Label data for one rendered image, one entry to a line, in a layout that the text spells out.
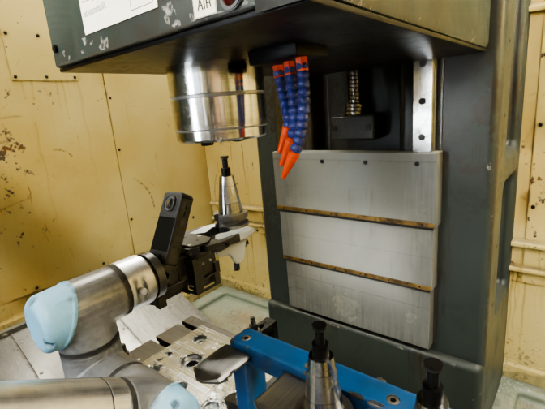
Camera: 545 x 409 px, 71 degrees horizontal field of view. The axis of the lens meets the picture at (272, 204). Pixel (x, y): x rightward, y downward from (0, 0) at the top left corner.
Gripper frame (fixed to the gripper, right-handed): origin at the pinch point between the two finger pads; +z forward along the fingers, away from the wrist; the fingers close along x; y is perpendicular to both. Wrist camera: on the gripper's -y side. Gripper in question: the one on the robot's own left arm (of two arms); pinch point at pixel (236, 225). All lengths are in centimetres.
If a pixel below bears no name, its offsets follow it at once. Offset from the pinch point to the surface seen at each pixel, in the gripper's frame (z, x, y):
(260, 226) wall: 80, -66, 34
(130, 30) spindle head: -21.3, 8.7, -30.5
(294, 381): -16.9, 24.4, 11.7
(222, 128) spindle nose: -6.4, 5.9, -18.3
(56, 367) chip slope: -12, -81, 57
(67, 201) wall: 11, -101, 7
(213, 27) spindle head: -20.7, 21.4, -28.5
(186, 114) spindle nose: -8.9, 0.8, -20.8
